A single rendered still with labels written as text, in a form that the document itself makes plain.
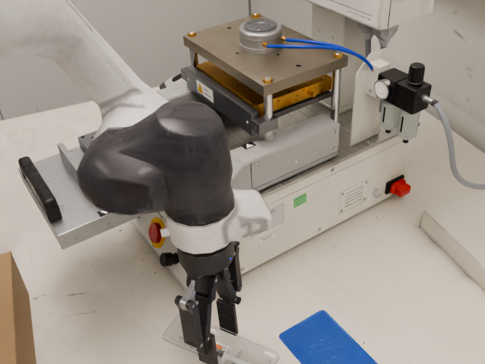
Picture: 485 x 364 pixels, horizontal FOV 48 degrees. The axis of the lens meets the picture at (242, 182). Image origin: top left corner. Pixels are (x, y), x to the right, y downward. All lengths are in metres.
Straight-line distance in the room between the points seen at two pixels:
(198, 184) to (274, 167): 0.34
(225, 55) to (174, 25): 1.61
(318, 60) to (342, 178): 0.24
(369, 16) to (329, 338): 0.54
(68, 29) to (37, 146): 0.91
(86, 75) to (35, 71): 1.87
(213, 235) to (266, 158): 0.29
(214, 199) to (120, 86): 0.19
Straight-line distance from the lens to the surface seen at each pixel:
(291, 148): 0.94
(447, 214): 1.15
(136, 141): 0.61
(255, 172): 0.91
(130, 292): 1.05
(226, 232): 0.67
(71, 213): 0.90
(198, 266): 0.70
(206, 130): 0.59
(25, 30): 0.60
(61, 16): 0.64
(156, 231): 1.08
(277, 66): 0.95
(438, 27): 1.52
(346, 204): 1.12
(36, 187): 0.91
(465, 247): 1.09
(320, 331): 0.97
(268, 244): 1.03
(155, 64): 2.64
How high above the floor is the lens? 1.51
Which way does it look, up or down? 37 degrees down
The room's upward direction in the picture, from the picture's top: 3 degrees counter-clockwise
